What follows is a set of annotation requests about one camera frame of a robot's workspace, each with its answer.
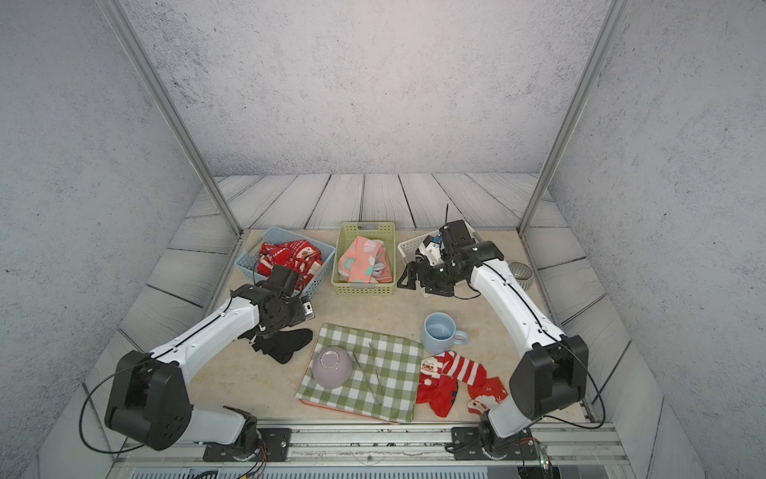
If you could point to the white plastic basket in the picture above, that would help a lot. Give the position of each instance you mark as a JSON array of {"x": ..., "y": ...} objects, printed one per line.
[{"x": 408, "y": 249}]

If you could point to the red bear Christmas sock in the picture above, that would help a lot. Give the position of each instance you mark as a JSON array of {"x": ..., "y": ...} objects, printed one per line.
[{"x": 301, "y": 255}]

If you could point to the metal base rail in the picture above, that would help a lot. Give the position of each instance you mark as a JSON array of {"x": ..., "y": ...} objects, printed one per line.
[{"x": 549, "y": 446}]

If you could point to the grey striped ceramic mug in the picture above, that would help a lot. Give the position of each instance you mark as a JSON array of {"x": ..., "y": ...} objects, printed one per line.
[{"x": 523, "y": 274}]

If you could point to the pink sock with blue text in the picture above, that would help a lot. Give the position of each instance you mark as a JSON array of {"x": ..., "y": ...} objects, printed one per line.
[{"x": 365, "y": 261}]

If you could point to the lilac ceramic bowl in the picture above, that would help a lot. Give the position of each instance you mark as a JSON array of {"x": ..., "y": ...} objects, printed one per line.
[{"x": 332, "y": 367}]

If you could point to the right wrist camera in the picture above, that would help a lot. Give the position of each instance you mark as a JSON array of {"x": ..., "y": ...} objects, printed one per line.
[{"x": 449, "y": 236}]

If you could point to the black sock with blue patch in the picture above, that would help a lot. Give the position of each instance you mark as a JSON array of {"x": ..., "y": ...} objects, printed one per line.
[{"x": 283, "y": 345}]

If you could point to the red Santa sock front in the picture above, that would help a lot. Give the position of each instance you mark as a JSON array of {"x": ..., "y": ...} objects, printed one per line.
[{"x": 487, "y": 396}]

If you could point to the light blue ceramic mug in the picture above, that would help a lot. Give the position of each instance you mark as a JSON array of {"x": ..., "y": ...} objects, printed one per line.
[{"x": 440, "y": 334}]

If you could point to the right aluminium frame post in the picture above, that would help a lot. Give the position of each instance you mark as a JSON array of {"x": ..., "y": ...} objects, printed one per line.
[{"x": 608, "y": 32}]

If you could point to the light green plastic basket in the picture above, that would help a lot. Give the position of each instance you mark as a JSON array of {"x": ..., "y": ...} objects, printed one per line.
[{"x": 385, "y": 231}]

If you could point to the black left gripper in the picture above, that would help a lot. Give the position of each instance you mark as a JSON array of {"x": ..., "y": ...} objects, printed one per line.
[{"x": 297, "y": 303}]

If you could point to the light blue plastic basket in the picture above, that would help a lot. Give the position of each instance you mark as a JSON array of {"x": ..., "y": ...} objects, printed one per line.
[{"x": 247, "y": 262}]

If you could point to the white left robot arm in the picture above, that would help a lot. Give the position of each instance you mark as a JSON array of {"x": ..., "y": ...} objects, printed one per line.
[{"x": 149, "y": 400}]

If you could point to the red white striped Santa sock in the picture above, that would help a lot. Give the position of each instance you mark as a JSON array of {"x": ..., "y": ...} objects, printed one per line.
[{"x": 450, "y": 365}]

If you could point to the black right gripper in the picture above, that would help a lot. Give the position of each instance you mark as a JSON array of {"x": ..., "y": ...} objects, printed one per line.
[{"x": 426, "y": 281}]

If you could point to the green white checkered cloth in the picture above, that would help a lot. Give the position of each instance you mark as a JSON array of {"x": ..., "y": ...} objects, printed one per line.
[{"x": 384, "y": 378}]

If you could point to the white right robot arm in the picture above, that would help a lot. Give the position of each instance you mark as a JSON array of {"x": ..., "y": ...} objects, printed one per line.
[{"x": 551, "y": 374}]

